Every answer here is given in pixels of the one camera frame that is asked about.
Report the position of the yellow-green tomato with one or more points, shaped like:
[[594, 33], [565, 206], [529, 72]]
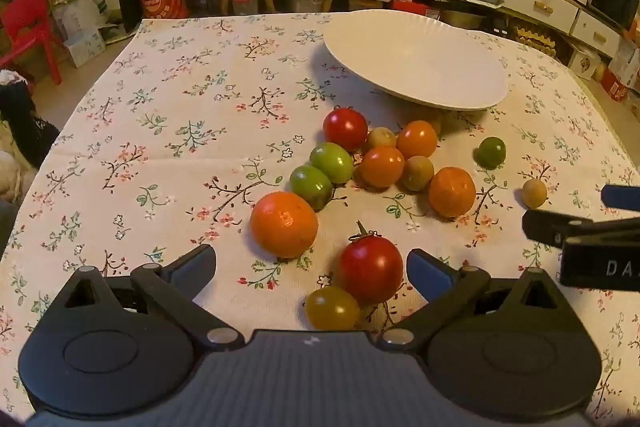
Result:
[[332, 307]]

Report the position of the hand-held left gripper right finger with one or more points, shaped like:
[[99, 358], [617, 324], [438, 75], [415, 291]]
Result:
[[430, 274]]

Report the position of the floral tablecloth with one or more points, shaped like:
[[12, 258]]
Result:
[[175, 107]]

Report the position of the red plastic chair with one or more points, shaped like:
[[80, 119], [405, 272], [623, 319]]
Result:
[[27, 17]]

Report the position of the orange tomato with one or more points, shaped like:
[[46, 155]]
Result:
[[417, 139], [381, 167]]

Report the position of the red box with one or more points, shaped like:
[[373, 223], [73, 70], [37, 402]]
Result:
[[415, 9]]

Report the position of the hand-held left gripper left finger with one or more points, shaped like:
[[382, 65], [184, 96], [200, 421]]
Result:
[[192, 269]]

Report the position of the small dark green tomato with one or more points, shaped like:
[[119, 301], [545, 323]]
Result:
[[491, 152]]

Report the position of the white shopping bag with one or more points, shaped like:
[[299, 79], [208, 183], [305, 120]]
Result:
[[75, 14]]

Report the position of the small orange mandarin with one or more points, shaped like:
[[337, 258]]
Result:
[[451, 192]]

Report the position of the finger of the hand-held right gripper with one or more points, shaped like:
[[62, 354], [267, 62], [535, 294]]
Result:
[[550, 227], [622, 197]]

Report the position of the red tomato with stem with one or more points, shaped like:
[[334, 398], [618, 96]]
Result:
[[371, 269]]

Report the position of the large orange mandarin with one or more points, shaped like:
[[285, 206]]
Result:
[[284, 224]]

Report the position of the small brown round fruit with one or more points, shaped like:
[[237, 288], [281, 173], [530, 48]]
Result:
[[417, 173], [534, 193], [382, 138]]

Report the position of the white patterned box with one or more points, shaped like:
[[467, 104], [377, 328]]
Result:
[[85, 49]]

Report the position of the white paper plate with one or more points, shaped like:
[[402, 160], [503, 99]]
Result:
[[415, 57]]

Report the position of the egg carton stack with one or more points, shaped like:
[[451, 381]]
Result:
[[537, 39]]

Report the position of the dark cloth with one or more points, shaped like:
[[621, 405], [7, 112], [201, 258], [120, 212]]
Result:
[[25, 127]]

